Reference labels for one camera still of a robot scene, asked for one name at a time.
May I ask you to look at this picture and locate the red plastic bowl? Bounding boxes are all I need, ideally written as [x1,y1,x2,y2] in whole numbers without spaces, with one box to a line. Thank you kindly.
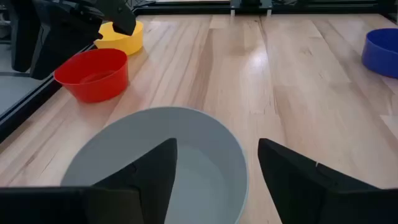
[53,48,129,104]

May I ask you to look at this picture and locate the large grey bowl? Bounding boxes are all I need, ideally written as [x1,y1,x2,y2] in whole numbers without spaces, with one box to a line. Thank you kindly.
[60,106,249,224]

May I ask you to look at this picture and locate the black chair armrest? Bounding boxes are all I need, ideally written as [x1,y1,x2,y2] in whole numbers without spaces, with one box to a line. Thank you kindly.
[74,0,137,36]

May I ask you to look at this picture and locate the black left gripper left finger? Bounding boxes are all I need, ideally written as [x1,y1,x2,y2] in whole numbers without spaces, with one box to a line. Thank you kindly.
[82,138,178,224]

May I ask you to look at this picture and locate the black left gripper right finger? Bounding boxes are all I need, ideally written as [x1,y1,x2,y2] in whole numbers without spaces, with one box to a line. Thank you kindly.
[257,138,377,224]

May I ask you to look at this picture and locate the dark blue plastic bowl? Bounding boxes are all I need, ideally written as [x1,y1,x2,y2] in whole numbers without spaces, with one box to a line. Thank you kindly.
[361,27,398,79]

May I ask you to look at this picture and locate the yellow plastic bowl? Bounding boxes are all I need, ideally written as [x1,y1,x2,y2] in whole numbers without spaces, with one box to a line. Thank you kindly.
[93,20,144,56]

